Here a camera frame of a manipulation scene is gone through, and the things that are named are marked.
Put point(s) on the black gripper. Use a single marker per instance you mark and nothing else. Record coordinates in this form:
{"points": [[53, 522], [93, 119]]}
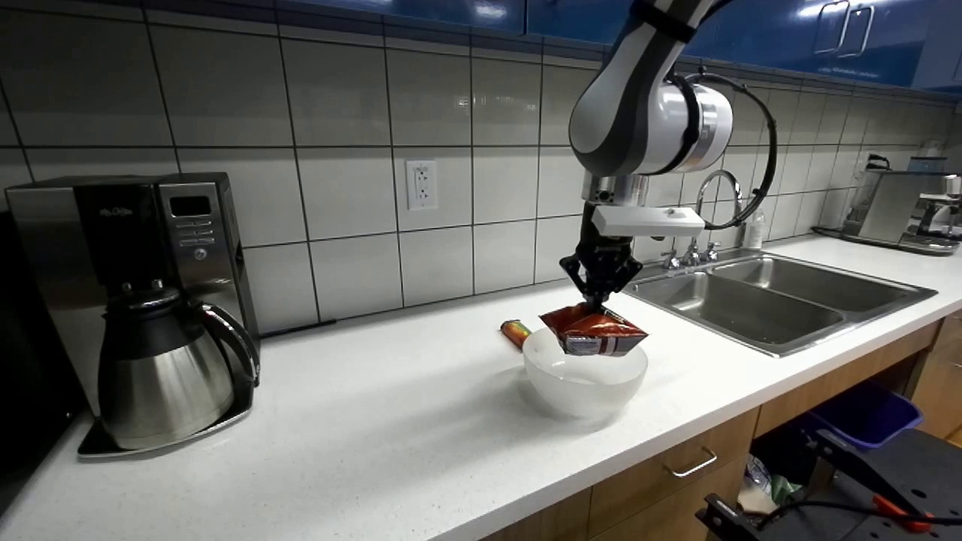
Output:
{"points": [[604, 248]]}

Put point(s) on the orange snack packet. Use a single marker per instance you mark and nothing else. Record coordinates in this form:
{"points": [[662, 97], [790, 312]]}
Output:
{"points": [[594, 333]]}

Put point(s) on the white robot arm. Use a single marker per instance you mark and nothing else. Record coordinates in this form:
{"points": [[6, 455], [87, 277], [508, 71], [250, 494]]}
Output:
{"points": [[632, 109]]}

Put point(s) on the small yellow orange candy packet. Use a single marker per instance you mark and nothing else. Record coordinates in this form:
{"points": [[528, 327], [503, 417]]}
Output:
{"points": [[515, 333]]}

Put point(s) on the translucent white plastic bowl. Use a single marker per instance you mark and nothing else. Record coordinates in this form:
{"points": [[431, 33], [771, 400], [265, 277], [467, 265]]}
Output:
{"points": [[587, 387]]}

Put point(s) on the chrome faucet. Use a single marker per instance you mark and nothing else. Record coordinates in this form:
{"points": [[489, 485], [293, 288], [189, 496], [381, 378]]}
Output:
{"points": [[724, 182]]}

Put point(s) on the clear soap dispenser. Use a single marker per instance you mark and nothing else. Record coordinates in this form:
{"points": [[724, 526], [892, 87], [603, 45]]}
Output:
{"points": [[753, 234]]}

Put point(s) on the stainless steel sink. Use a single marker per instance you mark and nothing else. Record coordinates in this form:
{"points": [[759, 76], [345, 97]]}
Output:
{"points": [[782, 301]]}

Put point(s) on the wooden lower cabinet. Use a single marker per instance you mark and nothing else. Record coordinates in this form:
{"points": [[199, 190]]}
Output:
{"points": [[643, 496]]}

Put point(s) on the crumpled plastic bag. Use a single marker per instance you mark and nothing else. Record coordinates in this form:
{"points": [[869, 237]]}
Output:
{"points": [[767, 490]]}

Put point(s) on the blue plastic bin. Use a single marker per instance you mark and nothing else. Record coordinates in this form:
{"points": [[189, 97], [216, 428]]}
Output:
{"points": [[867, 417]]}

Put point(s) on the silver espresso machine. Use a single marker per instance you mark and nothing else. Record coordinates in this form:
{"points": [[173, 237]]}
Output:
{"points": [[902, 205]]}

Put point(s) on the blue upper cabinet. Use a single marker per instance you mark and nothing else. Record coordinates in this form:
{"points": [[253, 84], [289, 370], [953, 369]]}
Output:
{"points": [[423, 13]]}

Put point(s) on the black metal stand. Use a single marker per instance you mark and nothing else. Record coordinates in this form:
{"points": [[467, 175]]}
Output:
{"points": [[902, 475]]}

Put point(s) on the steel black coffee maker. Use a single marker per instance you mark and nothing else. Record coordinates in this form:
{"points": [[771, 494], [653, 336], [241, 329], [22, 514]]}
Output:
{"points": [[191, 237]]}

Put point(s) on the stainless steel coffee carafe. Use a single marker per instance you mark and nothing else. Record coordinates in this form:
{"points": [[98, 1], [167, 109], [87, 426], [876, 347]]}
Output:
{"points": [[167, 381]]}

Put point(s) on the black appliance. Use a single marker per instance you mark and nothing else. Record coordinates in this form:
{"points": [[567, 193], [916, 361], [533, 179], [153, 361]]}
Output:
{"points": [[32, 370]]}

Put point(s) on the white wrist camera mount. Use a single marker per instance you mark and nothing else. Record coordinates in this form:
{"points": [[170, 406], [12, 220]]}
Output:
{"points": [[648, 220]]}

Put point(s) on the white wall outlet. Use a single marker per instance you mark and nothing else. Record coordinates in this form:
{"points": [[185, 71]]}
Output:
{"points": [[423, 184]]}

